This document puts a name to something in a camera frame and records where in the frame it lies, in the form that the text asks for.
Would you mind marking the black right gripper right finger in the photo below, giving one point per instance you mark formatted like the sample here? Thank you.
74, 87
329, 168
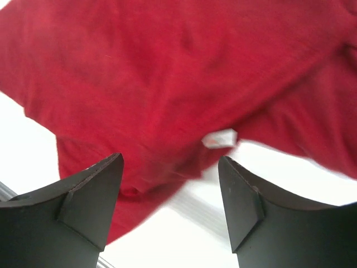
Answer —
272, 227

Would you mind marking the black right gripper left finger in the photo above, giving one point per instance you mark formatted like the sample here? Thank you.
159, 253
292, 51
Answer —
64, 224

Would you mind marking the red t shirt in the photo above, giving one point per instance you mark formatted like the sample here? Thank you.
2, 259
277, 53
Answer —
151, 79

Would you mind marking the aluminium table edge rail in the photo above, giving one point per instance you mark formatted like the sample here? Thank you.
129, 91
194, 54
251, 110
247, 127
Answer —
7, 194

